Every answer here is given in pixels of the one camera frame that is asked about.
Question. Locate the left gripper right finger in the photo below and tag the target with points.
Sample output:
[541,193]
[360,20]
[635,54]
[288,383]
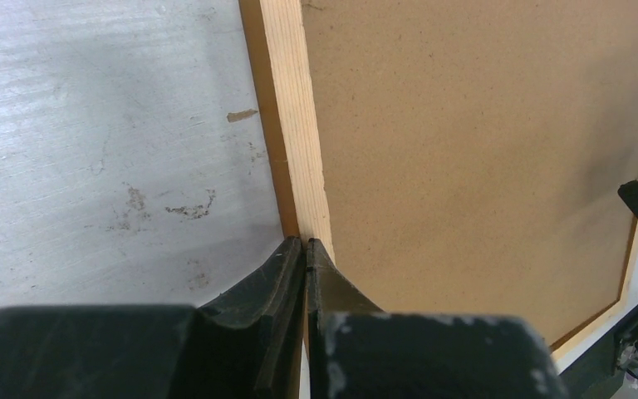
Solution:
[357,350]

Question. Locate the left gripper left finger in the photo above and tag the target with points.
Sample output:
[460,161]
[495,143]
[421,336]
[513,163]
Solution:
[243,344]

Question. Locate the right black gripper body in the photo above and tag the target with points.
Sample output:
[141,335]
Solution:
[601,370]

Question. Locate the brown backing board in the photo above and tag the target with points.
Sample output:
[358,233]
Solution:
[462,154]

